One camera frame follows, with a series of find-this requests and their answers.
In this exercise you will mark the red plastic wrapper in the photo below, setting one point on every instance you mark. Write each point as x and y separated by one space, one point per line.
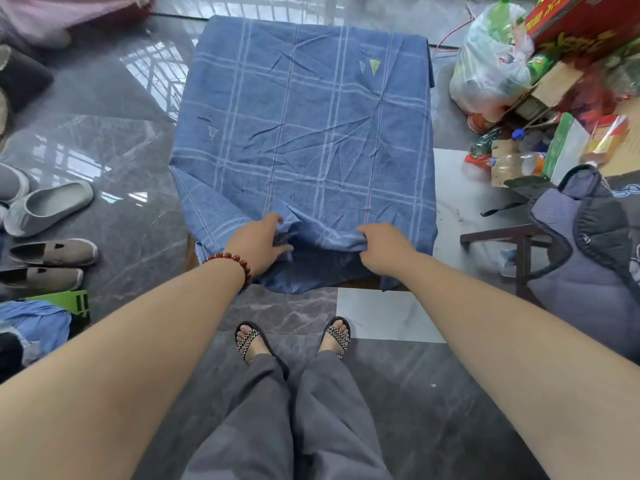
476 160

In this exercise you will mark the brown printed cardboard box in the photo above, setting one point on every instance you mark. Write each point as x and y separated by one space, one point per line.
625 154

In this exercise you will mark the dark cloth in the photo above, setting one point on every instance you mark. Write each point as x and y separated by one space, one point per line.
25 77

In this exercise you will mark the green drink can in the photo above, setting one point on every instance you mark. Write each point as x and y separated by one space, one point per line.
540 67

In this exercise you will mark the pile of mixed clothes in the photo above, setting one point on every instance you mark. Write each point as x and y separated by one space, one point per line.
40 324

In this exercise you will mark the red round basin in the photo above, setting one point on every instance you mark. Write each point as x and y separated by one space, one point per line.
130 14

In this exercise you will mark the yellow snack packet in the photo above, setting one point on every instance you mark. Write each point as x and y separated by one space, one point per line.
605 139

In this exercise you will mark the red plastic bag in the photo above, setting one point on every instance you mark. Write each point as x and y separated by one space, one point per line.
590 97

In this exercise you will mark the person's left forearm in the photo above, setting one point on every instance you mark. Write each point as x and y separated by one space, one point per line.
100 384

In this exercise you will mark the grey rubber slipper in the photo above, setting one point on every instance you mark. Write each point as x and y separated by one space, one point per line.
45 207

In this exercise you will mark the dark wooden side chair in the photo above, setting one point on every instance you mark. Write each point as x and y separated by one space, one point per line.
522 254

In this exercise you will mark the clear plastic bottle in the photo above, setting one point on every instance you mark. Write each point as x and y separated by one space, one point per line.
527 164

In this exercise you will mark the green white carton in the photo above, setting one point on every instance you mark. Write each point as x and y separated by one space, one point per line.
565 144

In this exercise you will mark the white cloth bundle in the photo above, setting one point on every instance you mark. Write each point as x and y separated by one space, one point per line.
52 39

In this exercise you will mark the pink folded umbrella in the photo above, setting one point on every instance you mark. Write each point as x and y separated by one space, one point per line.
60 14

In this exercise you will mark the grey fabric slipper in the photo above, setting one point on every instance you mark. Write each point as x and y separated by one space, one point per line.
12 184

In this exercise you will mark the red printed carton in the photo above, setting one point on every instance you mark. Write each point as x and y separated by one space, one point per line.
585 19

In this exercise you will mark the blue capped plastic bottle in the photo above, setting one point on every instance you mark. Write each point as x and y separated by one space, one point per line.
530 139

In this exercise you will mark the dark drink can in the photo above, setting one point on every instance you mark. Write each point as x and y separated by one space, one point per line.
486 142

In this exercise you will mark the wooden folding table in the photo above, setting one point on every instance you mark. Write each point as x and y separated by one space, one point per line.
362 284

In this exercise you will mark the person's right forearm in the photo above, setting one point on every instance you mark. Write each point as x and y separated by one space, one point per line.
525 354

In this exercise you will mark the person's grey trousers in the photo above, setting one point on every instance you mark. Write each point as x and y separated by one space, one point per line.
325 419

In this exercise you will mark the black quilted bear print jacket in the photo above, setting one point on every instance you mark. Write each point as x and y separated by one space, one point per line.
590 274

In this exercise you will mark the black white woven sandal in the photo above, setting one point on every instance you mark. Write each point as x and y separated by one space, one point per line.
336 337
247 342

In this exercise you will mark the green printed bag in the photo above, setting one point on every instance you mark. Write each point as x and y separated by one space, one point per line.
67 302

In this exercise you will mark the blue lined cloth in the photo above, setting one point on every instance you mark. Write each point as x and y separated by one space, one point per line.
310 134

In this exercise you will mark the white plastic bag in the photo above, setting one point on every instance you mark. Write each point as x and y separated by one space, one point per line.
485 74

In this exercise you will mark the green plastic bottle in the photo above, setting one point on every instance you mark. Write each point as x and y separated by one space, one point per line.
500 17

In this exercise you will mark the person's left hand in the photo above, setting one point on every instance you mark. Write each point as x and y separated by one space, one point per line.
257 244

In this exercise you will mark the white blue wrapper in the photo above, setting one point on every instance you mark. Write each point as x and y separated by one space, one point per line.
507 262

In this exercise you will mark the person's right hand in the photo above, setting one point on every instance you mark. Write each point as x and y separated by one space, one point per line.
387 249

